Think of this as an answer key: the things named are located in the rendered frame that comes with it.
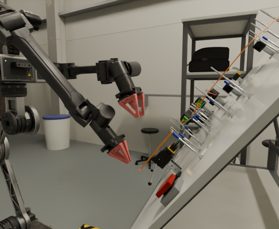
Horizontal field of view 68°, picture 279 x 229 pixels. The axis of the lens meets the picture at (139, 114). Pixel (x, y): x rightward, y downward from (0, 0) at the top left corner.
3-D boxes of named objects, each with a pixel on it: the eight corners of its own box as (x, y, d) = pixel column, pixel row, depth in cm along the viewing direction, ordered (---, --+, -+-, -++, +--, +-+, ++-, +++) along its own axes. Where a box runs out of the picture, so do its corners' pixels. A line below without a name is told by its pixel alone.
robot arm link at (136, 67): (98, 84, 79) (96, 60, 77) (119, 81, 88) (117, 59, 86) (122, 84, 72) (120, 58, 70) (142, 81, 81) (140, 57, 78)
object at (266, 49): (278, 47, 96) (261, 36, 97) (278, 50, 87) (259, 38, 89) (270, 56, 98) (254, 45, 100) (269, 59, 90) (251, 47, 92)
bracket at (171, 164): (178, 171, 72) (168, 161, 73) (183, 166, 71) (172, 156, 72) (176, 176, 68) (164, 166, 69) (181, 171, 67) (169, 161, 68)
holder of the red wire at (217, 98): (229, 97, 122) (215, 86, 124) (227, 102, 111) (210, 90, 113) (224, 103, 125) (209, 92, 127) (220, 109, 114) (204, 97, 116)
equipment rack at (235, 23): (175, 245, 179) (181, 18, 154) (186, 207, 235) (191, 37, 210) (240, 262, 161) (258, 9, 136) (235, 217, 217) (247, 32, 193)
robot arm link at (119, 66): (104, 66, 73) (114, 58, 70) (117, 65, 79) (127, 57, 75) (112, 84, 73) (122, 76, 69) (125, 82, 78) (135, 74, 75)
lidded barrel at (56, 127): (77, 145, 482) (76, 115, 473) (55, 152, 431) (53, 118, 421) (60, 142, 511) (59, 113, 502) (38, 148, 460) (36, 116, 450)
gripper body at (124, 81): (143, 91, 77) (134, 73, 77) (132, 91, 67) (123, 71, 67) (128, 99, 79) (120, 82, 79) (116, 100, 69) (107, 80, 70)
